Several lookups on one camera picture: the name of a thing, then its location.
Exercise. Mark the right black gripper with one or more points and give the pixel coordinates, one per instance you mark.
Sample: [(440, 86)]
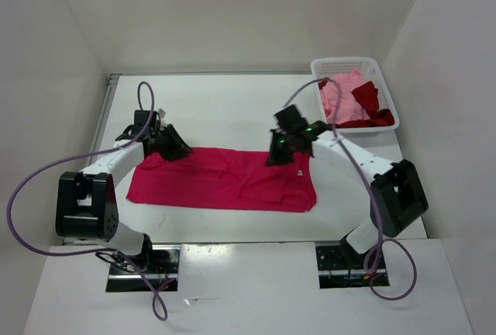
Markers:
[(275, 157)]

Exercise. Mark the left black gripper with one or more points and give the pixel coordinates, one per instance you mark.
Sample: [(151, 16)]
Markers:
[(179, 148)]

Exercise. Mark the magenta t shirt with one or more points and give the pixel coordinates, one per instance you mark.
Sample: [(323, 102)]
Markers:
[(216, 178)]

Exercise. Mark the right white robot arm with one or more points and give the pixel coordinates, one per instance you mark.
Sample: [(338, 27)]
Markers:
[(397, 197)]

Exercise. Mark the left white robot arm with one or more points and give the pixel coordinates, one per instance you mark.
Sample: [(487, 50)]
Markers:
[(87, 208)]

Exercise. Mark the light pink t shirt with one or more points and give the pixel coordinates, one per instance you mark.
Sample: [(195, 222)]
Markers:
[(349, 108)]

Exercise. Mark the white plastic basket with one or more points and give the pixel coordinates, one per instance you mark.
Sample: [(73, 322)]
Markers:
[(324, 68)]

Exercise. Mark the dark red t shirt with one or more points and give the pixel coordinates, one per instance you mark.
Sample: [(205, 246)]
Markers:
[(367, 96)]

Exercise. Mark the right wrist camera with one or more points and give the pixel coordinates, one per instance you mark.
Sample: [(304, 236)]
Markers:
[(290, 120)]

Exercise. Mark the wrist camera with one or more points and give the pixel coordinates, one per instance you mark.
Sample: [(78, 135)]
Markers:
[(151, 121), (290, 120)]

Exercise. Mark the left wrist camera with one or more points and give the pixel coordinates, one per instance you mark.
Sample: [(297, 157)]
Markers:
[(151, 121)]

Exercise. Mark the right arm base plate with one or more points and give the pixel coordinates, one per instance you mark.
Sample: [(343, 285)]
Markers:
[(335, 271)]

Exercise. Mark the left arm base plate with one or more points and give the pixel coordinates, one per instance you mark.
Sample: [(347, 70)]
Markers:
[(161, 272)]

